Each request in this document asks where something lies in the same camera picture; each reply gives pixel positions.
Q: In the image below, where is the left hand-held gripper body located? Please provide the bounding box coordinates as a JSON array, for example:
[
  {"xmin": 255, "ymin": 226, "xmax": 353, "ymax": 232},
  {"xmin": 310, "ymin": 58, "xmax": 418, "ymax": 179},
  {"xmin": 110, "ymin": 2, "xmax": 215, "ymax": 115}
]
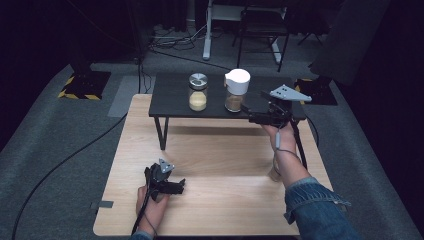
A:
[{"xmin": 143, "ymin": 158, "xmax": 176, "ymax": 203}]

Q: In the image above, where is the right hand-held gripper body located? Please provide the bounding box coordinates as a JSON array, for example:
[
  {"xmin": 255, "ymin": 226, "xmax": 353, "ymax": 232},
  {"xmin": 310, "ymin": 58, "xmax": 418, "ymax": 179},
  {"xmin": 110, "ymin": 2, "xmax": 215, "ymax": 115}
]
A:
[{"xmin": 248, "ymin": 84, "xmax": 313, "ymax": 129}]

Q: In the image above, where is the glass jar with white lid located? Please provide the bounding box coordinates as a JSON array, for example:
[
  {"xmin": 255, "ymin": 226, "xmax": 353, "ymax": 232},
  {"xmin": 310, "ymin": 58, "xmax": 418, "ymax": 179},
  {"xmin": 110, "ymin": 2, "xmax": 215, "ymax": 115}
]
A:
[{"xmin": 224, "ymin": 68, "xmax": 252, "ymax": 113}]

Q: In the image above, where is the glass jar with metal lid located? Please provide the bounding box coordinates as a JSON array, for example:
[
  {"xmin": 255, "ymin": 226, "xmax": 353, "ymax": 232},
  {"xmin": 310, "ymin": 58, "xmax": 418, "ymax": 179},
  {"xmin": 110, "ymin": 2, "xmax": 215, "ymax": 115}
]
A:
[{"xmin": 188, "ymin": 72, "xmax": 209, "ymax": 113}]

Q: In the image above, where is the black low shelf table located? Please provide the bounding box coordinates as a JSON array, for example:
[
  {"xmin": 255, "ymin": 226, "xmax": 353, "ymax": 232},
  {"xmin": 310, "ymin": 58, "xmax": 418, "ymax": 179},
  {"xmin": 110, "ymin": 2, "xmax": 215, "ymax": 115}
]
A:
[{"xmin": 148, "ymin": 72, "xmax": 308, "ymax": 169}]

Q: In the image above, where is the person's right hand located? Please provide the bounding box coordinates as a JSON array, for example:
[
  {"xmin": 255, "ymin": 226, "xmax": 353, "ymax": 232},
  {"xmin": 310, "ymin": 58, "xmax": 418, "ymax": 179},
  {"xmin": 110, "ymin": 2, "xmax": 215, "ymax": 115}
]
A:
[{"xmin": 263, "ymin": 122, "xmax": 298, "ymax": 155}]

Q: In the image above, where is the person's left hand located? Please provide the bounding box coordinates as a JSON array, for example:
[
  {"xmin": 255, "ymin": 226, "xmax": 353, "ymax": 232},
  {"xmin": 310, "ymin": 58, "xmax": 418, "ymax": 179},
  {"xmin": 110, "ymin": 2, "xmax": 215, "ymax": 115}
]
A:
[{"xmin": 135, "ymin": 185, "xmax": 170, "ymax": 235}]

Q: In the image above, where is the grey tab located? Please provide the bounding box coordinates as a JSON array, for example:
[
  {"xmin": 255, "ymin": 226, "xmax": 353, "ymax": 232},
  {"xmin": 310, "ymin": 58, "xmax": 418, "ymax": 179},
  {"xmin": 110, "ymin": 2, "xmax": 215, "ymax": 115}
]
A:
[{"xmin": 90, "ymin": 200, "xmax": 115, "ymax": 211}]

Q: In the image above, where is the black chair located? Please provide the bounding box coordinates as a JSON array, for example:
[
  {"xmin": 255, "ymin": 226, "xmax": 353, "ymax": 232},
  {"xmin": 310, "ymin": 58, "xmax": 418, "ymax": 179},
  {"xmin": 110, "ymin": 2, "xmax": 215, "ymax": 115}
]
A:
[{"xmin": 232, "ymin": 4, "xmax": 292, "ymax": 73}]

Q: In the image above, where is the grey floor mat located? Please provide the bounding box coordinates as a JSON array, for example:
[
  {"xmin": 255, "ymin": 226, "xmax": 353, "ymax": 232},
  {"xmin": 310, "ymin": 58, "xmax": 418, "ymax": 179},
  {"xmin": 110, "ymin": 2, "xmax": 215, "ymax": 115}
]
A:
[{"xmin": 107, "ymin": 75, "xmax": 156, "ymax": 118}]

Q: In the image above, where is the dark panel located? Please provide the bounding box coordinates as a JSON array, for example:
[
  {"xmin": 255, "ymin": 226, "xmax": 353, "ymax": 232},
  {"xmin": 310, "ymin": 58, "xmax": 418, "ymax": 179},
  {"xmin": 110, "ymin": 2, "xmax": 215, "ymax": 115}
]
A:
[{"xmin": 308, "ymin": 0, "xmax": 392, "ymax": 87}]

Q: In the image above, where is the grey cable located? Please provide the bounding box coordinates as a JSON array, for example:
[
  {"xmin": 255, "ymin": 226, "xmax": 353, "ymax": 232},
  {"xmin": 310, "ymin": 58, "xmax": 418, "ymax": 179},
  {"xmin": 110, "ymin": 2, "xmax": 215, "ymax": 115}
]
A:
[{"xmin": 272, "ymin": 130, "xmax": 302, "ymax": 176}]

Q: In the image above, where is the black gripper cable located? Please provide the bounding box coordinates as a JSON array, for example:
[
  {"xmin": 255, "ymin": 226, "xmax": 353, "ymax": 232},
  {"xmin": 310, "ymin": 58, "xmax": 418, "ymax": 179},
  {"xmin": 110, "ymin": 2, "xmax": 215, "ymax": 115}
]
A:
[{"xmin": 131, "ymin": 186, "xmax": 152, "ymax": 236}]

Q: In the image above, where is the thin black cable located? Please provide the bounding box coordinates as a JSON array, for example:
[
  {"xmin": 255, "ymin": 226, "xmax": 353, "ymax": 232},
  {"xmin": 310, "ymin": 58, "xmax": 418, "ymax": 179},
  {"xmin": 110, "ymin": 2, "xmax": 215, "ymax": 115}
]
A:
[{"xmin": 304, "ymin": 114, "xmax": 320, "ymax": 148}]

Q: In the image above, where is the black yellow striped base plate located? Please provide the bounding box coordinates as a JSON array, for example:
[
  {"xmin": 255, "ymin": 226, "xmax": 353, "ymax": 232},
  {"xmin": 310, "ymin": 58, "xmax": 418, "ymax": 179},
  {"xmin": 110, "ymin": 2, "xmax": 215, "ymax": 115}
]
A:
[
  {"xmin": 294, "ymin": 78, "xmax": 338, "ymax": 107},
  {"xmin": 58, "ymin": 70, "xmax": 112, "ymax": 101}
]

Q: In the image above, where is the white desk frame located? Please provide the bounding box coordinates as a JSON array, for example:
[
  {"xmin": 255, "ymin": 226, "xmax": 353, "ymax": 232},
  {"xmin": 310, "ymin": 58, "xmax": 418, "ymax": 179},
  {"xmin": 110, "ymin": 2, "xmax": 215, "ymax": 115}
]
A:
[{"xmin": 202, "ymin": 0, "xmax": 288, "ymax": 65}]

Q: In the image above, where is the long black floor cable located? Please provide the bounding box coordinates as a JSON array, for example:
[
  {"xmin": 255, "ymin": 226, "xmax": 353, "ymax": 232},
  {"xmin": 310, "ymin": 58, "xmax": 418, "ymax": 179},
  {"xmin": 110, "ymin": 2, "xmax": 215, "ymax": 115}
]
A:
[{"xmin": 11, "ymin": 112, "xmax": 129, "ymax": 240}]

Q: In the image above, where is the bundle of floor cables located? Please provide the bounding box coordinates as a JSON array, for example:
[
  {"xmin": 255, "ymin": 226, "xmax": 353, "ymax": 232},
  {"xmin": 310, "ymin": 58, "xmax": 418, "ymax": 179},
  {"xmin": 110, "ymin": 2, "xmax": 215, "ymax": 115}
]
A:
[{"xmin": 148, "ymin": 23, "xmax": 208, "ymax": 52}]

